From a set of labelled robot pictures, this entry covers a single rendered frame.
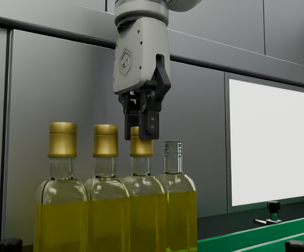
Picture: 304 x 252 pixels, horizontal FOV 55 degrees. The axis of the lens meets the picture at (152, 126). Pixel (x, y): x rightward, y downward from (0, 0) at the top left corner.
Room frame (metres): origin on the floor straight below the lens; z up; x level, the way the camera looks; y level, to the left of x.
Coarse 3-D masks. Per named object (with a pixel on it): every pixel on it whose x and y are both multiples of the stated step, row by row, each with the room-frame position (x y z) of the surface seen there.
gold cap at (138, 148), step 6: (132, 132) 0.43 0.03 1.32; (132, 138) 0.43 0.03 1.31; (138, 138) 0.42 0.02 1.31; (132, 144) 0.43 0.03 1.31; (138, 144) 0.42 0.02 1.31; (144, 144) 0.42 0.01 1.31; (150, 144) 0.43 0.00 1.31; (132, 150) 0.43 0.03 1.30; (138, 150) 0.42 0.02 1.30; (144, 150) 0.42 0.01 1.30; (150, 150) 0.43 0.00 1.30; (132, 156) 0.42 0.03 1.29; (138, 156) 0.42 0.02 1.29; (144, 156) 0.42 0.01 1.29; (150, 156) 0.43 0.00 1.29
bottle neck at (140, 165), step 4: (132, 160) 0.43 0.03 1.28; (136, 160) 0.42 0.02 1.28; (140, 160) 0.42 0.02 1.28; (144, 160) 0.42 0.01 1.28; (148, 160) 0.43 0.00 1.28; (132, 164) 0.43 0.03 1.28; (136, 164) 0.42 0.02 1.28; (140, 164) 0.42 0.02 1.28; (144, 164) 0.42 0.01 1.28; (148, 164) 0.43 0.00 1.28; (132, 168) 0.43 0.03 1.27; (136, 168) 0.42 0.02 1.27; (140, 168) 0.42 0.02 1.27; (144, 168) 0.42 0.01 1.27; (148, 168) 0.43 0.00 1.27; (132, 172) 0.43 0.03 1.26; (136, 172) 0.42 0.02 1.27; (140, 172) 0.42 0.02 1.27; (144, 172) 0.42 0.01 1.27; (148, 172) 0.43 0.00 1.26
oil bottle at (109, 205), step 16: (96, 176) 0.39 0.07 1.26; (112, 176) 0.39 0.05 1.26; (96, 192) 0.37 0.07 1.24; (112, 192) 0.38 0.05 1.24; (128, 192) 0.39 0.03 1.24; (96, 208) 0.37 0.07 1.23; (112, 208) 0.38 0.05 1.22; (128, 208) 0.39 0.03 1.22; (96, 224) 0.37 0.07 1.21; (112, 224) 0.38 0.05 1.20; (128, 224) 0.39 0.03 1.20; (96, 240) 0.37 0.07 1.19; (112, 240) 0.38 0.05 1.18; (128, 240) 0.39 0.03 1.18
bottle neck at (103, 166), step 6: (96, 162) 0.39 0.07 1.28; (102, 162) 0.39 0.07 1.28; (108, 162) 0.39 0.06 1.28; (114, 162) 0.40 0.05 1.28; (96, 168) 0.39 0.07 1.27; (102, 168) 0.39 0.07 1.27; (108, 168) 0.39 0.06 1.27; (114, 168) 0.40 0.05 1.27; (96, 174) 0.39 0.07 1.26; (102, 174) 0.39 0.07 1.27; (108, 174) 0.39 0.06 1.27; (114, 174) 0.40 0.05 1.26
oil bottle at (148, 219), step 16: (128, 176) 0.43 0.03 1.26; (144, 176) 0.42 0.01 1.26; (144, 192) 0.41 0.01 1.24; (160, 192) 0.42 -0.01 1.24; (144, 208) 0.41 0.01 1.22; (160, 208) 0.42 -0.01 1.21; (144, 224) 0.41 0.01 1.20; (160, 224) 0.42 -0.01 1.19; (144, 240) 0.41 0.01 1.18; (160, 240) 0.42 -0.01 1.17
